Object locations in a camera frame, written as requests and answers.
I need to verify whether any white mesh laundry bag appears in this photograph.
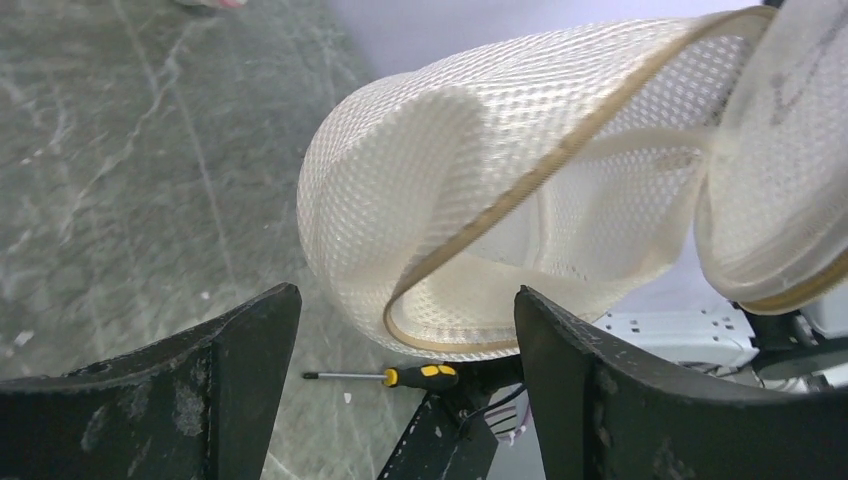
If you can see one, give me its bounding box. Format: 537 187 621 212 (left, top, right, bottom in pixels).
297 1 847 361

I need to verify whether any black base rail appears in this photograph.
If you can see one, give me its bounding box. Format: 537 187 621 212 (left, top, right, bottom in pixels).
377 355 530 480

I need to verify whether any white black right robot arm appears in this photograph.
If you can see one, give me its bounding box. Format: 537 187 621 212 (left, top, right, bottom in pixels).
595 285 847 393

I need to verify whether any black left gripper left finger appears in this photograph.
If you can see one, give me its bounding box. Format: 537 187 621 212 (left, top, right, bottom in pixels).
1 283 302 480

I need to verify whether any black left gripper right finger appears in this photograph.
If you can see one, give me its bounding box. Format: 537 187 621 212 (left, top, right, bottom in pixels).
514 287 847 479

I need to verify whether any pink rimmed mesh bag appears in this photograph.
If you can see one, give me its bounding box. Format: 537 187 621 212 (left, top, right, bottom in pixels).
175 0 247 9

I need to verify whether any long yellow black screwdriver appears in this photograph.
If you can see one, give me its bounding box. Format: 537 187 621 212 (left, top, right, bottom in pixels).
301 364 459 392

